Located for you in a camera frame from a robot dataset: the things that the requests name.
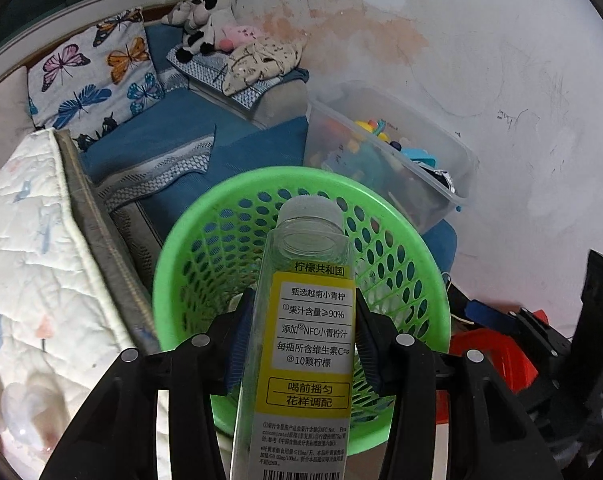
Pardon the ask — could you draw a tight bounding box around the large butterfly print pillow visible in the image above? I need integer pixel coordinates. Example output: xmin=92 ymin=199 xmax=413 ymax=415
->
xmin=26 ymin=7 xmax=165 ymax=151

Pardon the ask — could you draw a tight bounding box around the clear plastic dome cup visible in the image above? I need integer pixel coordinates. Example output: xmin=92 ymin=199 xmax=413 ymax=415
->
xmin=0 ymin=375 xmax=70 ymax=441

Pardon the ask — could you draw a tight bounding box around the blue floor mat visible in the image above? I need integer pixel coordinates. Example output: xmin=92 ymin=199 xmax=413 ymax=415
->
xmin=421 ymin=220 xmax=457 ymax=281

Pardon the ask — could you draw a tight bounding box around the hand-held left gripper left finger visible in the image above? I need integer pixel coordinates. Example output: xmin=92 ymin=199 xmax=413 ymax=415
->
xmin=39 ymin=292 xmax=257 ymax=480

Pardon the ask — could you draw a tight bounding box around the clear storage box with toys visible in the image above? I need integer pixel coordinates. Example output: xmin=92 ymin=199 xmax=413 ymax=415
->
xmin=304 ymin=80 xmax=479 ymax=233

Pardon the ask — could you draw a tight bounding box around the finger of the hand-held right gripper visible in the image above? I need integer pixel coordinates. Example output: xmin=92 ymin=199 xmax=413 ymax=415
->
xmin=464 ymin=300 xmax=522 ymax=333

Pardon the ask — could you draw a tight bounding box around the red plastic stool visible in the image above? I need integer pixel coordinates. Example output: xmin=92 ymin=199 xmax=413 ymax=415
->
xmin=449 ymin=330 xmax=539 ymax=393

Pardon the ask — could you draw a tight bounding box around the green plastic mesh basket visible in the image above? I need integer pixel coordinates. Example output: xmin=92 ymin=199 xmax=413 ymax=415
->
xmin=152 ymin=170 xmax=451 ymax=448

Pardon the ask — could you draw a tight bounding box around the black and white cow plush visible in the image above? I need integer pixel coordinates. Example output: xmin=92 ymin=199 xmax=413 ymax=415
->
xmin=162 ymin=0 xmax=237 ymax=63

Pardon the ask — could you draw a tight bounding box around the clear bottle with yellow label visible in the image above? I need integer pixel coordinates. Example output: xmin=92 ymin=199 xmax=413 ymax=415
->
xmin=229 ymin=197 xmax=357 ymax=480

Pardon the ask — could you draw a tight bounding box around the blue blanket with grey stripes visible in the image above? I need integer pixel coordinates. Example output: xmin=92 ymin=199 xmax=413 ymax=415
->
xmin=82 ymin=120 xmax=217 ymax=211

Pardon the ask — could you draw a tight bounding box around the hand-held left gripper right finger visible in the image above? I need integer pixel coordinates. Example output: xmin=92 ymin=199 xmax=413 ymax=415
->
xmin=354 ymin=292 xmax=565 ymax=480

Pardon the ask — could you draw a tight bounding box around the pink plush toy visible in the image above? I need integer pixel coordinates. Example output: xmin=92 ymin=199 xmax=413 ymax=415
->
xmin=216 ymin=24 xmax=262 ymax=53

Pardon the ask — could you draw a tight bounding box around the grey mattress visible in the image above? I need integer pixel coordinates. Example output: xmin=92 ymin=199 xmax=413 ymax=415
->
xmin=54 ymin=129 xmax=160 ymax=356

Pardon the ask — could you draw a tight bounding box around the white quilted blanket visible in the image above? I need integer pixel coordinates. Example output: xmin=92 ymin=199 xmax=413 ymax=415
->
xmin=0 ymin=127 xmax=157 ymax=441

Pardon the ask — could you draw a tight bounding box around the blue patterned folded blanket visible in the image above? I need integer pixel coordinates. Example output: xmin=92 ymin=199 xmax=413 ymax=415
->
xmin=166 ymin=45 xmax=309 ymax=126

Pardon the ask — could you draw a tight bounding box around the beige spotted cloth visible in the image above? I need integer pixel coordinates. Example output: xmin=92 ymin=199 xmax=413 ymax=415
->
xmin=222 ymin=37 xmax=307 ymax=96

